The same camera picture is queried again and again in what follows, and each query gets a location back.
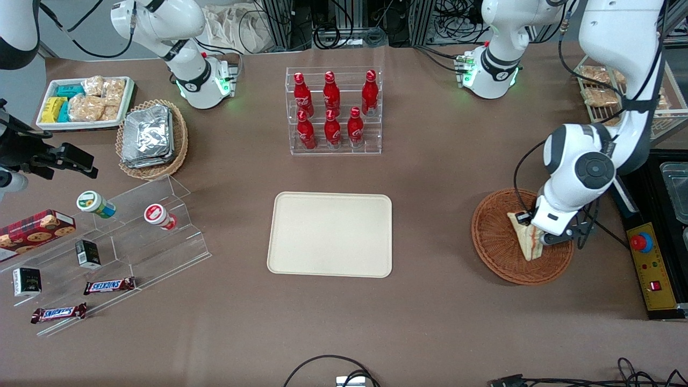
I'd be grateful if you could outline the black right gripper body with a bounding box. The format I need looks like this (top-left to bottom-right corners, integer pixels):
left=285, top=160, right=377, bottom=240
left=0, top=125, right=53, bottom=168

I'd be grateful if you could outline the triangular sandwich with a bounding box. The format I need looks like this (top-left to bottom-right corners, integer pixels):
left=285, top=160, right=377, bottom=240
left=507, top=211, right=545, bottom=263

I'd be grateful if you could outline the white rectangular snack tray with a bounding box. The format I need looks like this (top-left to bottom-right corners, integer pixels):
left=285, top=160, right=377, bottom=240
left=35, top=76, right=135, bottom=132

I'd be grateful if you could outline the brown wicker basket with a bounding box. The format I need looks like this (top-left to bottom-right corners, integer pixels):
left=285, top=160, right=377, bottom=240
left=471, top=188, right=575, bottom=286

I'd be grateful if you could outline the light wicker basket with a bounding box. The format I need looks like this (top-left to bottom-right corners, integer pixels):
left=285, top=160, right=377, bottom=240
left=115, top=99, right=189, bottom=181

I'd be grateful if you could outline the cream plastic serving tray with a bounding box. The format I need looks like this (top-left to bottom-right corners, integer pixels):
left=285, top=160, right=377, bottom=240
left=267, top=192, right=393, bottom=278

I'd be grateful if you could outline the green lid sunflower cup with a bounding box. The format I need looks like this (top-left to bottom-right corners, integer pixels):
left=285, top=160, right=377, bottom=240
left=76, top=190, right=117, bottom=219

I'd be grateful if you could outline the yellow snack packet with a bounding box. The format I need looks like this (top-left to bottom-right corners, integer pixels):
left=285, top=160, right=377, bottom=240
left=41, top=96, right=68, bottom=124

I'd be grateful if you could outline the red tartan cookie box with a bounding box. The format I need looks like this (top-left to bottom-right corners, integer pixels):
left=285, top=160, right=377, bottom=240
left=0, top=209, right=77, bottom=256

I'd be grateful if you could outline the foil wrapped pack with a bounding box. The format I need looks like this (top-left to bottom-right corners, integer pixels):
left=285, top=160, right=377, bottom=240
left=120, top=144, right=176, bottom=169
left=123, top=104, right=173, bottom=161

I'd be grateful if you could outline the black machine housing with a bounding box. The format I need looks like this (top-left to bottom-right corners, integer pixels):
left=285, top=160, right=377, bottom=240
left=610, top=149, right=688, bottom=321

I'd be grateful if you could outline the small black carton box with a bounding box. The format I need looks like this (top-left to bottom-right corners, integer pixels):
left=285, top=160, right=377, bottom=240
left=75, top=239, right=102, bottom=270
left=12, top=267, right=42, bottom=298

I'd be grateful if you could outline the red lid strawberry cup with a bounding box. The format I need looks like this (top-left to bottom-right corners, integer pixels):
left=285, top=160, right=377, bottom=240
left=144, top=203, right=178, bottom=231

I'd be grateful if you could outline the yellow control panel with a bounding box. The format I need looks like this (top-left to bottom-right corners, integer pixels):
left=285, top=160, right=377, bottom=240
left=626, top=223, right=679, bottom=313

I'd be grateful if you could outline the clear acrylic stepped shelf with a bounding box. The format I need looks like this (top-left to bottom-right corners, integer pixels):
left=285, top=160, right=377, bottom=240
left=0, top=175, right=212, bottom=338

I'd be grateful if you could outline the clear plastic container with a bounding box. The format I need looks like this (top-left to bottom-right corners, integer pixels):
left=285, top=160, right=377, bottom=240
left=660, top=161, right=688, bottom=226

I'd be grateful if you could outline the Snickers chocolate bar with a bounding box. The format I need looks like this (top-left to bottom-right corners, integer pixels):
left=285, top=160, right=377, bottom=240
left=83, top=276, right=137, bottom=296
left=30, top=302, right=88, bottom=325

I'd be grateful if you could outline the clear acrylic bottle rack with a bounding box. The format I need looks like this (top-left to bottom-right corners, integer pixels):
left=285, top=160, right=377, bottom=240
left=285, top=66, right=384, bottom=157

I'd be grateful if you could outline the red cola bottle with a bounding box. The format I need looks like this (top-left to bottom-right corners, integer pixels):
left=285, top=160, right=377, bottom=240
left=296, top=110, right=317, bottom=151
left=346, top=106, right=365, bottom=148
left=322, top=70, right=341, bottom=116
left=361, top=69, right=379, bottom=117
left=324, top=109, right=342, bottom=149
left=293, top=72, right=314, bottom=117

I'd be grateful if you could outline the beige cloth bag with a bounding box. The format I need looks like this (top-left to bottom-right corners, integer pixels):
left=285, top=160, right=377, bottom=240
left=201, top=2, right=270, bottom=55

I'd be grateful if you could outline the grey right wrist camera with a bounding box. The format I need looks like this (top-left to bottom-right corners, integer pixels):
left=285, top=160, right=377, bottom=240
left=0, top=169, right=29, bottom=203

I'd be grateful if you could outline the black power cord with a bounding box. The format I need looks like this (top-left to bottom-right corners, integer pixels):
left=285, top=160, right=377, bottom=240
left=583, top=200, right=630, bottom=250

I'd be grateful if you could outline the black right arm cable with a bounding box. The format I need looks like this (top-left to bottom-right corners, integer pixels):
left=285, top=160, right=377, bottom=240
left=39, top=0, right=136, bottom=60

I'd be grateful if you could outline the black cable with connector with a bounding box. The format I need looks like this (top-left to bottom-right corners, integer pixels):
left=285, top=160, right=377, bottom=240
left=488, top=357, right=688, bottom=387

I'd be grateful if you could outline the white wire rack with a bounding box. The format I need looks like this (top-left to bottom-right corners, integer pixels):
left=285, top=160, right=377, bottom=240
left=572, top=60, right=688, bottom=146

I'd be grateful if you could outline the aluminium frame post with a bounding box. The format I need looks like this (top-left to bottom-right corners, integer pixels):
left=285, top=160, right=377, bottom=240
left=413, top=0, right=437, bottom=47
left=260, top=0, right=303, bottom=52

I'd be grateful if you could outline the black cable bundle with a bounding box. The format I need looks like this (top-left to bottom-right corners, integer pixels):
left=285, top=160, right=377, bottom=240
left=311, top=0, right=389, bottom=50

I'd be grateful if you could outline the black looped cable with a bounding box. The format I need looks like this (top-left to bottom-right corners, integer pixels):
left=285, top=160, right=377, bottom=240
left=283, top=354, right=380, bottom=387

